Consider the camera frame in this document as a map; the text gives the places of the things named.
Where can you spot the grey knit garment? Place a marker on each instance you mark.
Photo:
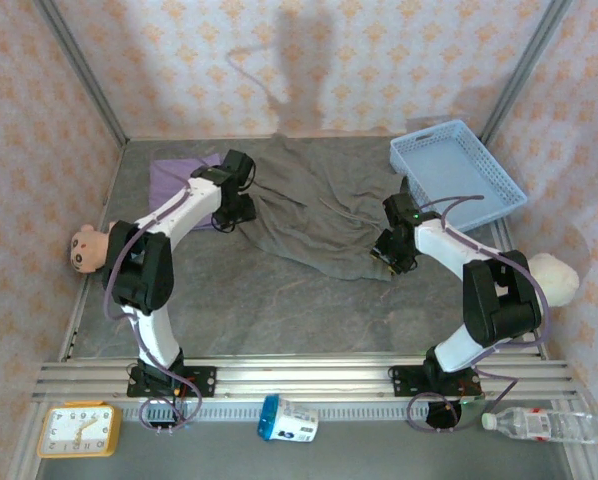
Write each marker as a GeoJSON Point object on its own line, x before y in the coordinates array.
{"type": "Point", "coordinates": [309, 210]}

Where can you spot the purple shirt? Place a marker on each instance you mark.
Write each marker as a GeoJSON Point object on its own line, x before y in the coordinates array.
{"type": "Point", "coordinates": [166, 180]}

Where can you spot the light blue plastic basket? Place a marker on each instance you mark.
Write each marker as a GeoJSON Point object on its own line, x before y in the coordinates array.
{"type": "Point", "coordinates": [454, 165]}

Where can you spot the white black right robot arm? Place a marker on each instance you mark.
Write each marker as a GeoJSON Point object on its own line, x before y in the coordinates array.
{"type": "Point", "coordinates": [444, 245]}

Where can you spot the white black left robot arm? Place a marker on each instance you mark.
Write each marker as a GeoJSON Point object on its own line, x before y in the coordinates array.
{"type": "Point", "coordinates": [189, 205]}

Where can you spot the cartoon boy plush doll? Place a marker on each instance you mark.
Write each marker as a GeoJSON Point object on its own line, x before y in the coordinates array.
{"type": "Point", "coordinates": [84, 247]}

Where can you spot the white plush bear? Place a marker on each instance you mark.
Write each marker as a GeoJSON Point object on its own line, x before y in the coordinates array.
{"type": "Point", "coordinates": [554, 280]}

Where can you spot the blue white plastic cup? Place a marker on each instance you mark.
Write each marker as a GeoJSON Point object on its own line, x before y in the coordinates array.
{"type": "Point", "coordinates": [291, 419]}

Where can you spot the clear plastic water bottle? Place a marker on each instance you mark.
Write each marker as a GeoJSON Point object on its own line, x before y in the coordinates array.
{"type": "Point", "coordinates": [539, 425]}

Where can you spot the yellow alarm clock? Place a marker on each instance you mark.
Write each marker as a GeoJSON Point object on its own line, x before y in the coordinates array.
{"type": "Point", "coordinates": [76, 430]}

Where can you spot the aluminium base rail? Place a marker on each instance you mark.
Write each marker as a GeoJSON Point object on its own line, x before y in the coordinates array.
{"type": "Point", "coordinates": [304, 375]}

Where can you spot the aluminium frame post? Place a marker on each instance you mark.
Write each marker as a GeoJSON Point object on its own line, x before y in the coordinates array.
{"type": "Point", "coordinates": [521, 75]}
{"type": "Point", "coordinates": [83, 75]}

